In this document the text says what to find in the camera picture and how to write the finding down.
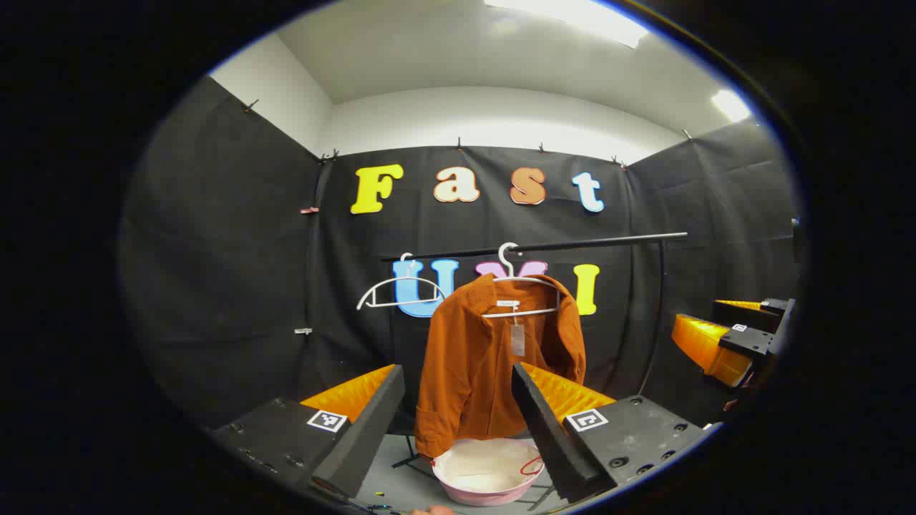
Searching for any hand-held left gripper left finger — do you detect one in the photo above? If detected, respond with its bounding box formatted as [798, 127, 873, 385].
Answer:
[211, 363, 406, 500]

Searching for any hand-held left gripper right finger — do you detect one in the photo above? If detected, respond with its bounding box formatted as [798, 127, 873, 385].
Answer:
[511, 361, 723, 504]

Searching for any pink white laundry hamper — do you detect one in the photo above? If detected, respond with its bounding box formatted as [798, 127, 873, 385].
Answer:
[432, 438, 546, 507]

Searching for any orange corduroy jacket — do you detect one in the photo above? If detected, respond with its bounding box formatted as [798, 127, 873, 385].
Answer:
[414, 273, 588, 458]

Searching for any black clothes rack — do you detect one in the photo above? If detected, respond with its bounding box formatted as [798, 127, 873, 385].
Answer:
[379, 230, 689, 510]

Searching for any white clothes hanger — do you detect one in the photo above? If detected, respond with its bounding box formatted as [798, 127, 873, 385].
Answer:
[356, 252, 448, 312]
[481, 242, 562, 319]

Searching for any black backdrop cloth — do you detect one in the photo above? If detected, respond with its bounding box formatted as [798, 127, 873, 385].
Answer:
[118, 75, 802, 437]

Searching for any ceiling light panel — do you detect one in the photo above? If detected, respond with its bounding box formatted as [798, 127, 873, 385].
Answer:
[711, 89, 752, 122]

